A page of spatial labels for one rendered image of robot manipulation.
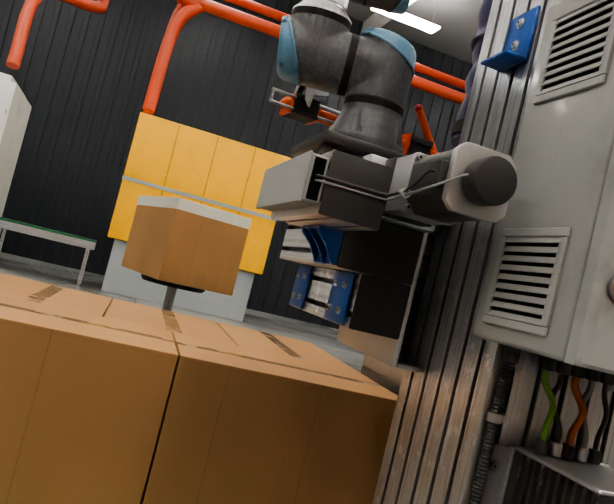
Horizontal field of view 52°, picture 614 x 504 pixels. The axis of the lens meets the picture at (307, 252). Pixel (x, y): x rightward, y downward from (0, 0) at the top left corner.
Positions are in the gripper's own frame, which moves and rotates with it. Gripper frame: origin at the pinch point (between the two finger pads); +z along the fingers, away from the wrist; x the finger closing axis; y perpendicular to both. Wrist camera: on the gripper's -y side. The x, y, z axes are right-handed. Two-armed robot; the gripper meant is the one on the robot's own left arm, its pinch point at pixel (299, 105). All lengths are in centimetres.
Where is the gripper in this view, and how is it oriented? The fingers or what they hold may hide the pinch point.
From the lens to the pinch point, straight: 167.7
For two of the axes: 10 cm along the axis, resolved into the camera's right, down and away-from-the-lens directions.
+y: 8.9, 2.3, 3.8
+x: -3.8, -0.6, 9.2
